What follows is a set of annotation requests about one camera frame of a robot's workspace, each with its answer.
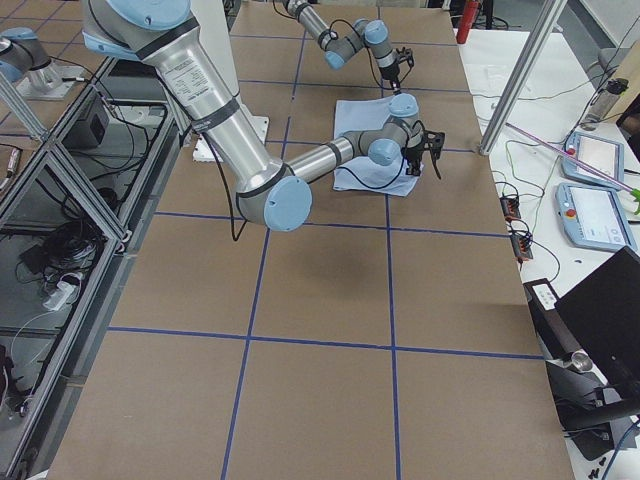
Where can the clear water bottle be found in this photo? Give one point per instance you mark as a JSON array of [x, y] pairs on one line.
[[604, 102]]

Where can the upper teach pendant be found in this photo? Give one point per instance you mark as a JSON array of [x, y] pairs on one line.
[[602, 154]]

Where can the lower teach pendant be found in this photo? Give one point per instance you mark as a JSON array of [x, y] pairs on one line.
[[593, 218]]

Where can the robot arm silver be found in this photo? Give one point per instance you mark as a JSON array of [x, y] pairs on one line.
[[269, 191], [345, 35]]

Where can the small orange circuit board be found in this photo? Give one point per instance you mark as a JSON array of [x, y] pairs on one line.
[[510, 208]]

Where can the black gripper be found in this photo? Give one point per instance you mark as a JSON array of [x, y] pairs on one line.
[[413, 154], [391, 74]]

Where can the black box with label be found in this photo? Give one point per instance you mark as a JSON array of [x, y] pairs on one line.
[[554, 333]]

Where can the purple stick green tip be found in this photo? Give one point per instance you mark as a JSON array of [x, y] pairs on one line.
[[634, 192]]

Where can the aluminium frame post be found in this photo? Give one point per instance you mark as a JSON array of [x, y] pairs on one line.
[[527, 59]]

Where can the black laptop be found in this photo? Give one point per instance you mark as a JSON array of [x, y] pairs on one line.
[[602, 313]]

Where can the brown paper table cover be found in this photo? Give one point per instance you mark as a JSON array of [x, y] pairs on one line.
[[387, 338]]

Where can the aluminium frame rack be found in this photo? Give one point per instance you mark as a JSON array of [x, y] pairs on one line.
[[80, 177]]

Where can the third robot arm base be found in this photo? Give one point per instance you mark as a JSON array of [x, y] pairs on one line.
[[27, 65]]

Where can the red bottle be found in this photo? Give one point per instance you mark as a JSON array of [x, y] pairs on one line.
[[466, 21]]

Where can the teach pendant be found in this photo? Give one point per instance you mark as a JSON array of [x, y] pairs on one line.
[[593, 218], [602, 154]]

